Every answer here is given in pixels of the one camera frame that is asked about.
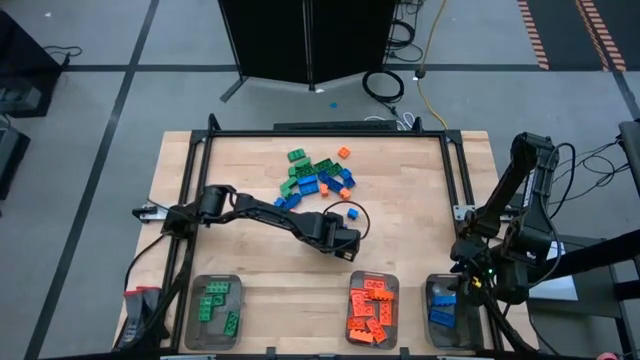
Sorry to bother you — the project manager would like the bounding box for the dark grey equipment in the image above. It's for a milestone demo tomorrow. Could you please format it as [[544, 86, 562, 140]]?
[[0, 117, 31, 201]]

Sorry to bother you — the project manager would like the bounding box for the black folding partition screen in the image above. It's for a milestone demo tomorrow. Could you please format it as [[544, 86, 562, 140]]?
[[217, 0, 401, 104]]

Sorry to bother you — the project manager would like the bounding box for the thin black floor cable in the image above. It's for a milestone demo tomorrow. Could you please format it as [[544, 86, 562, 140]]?
[[42, 44, 84, 69], [547, 139, 634, 206]]

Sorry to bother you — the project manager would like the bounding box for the white printed paper sheet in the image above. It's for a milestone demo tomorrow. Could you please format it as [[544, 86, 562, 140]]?
[[529, 239, 580, 302]]

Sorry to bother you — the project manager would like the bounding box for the black aluminium table frame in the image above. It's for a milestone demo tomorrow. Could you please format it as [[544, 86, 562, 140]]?
[[167, 113, 504, 357]]

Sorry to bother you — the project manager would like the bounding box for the long black power strip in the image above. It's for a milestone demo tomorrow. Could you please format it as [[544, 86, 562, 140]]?
[[273, 119, 399, 132]]

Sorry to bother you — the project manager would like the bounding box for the clear plastic bin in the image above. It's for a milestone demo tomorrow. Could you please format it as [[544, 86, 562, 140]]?
[[345, 269, 401, 350], [184, 273, 245, 351], [423, 272, 485, 350]]

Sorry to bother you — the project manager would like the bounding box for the black arm base cable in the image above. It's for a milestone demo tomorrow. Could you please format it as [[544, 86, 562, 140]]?
[[122, 232, 169, 291]]

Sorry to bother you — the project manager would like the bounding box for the black cable bundle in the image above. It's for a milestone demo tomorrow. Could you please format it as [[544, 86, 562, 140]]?
[[387, 0, 426, 64], [479, 294, 539, 354]]

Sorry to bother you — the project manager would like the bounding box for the red and black clamp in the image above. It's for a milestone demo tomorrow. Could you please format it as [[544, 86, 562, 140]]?
[[115, 285, 171, 351]]

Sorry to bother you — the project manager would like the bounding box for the black mat with striped edges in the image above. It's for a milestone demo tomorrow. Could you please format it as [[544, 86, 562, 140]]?
[[517, 0, 640, 71]]

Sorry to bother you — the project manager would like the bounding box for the coiled black floor cable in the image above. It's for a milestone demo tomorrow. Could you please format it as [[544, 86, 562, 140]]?
[[361, 68, 405, 104]]

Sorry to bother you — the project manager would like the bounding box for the yellow power cable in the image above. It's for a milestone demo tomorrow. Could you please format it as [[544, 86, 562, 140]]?
[[414, 0, 450, 130]]

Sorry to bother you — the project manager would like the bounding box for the white cable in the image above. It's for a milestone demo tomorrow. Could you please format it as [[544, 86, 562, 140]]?
[[364, 112, 416, 132]]

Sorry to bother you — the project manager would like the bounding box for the dark grey side table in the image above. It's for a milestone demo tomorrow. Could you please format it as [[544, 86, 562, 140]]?
[[509, 229, 640, 360]]

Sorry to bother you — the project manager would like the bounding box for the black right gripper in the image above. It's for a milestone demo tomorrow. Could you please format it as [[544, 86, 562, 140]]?
[[447, 238, 501, 301]]

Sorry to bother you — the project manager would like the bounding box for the dark grey post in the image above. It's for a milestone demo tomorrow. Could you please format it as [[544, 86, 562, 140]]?
[[618, 118, 640, 201]]

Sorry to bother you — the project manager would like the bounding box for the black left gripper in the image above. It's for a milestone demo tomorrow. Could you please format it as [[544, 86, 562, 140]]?
[[303, 210, 362, 264]]

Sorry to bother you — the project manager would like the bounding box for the black beam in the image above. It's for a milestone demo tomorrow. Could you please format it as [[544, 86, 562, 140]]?
[[529, 242, 640, 286]]

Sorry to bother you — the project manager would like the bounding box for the black cabinet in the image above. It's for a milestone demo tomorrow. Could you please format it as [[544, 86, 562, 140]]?
[[0, 9, 64, 120]]

